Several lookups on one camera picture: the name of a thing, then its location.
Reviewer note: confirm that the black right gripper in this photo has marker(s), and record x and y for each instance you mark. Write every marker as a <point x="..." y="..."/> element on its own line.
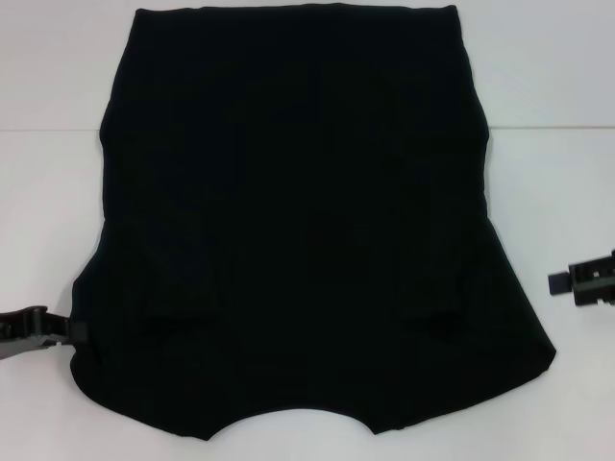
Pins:
<point x="593" y="283"/>

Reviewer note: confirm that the black shirt with FREE print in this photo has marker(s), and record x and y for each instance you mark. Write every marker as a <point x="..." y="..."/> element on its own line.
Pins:
<point x="307" y="216"/>

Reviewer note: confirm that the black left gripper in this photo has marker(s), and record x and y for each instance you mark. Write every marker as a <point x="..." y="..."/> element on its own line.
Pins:
<point x="24" y="333"/>

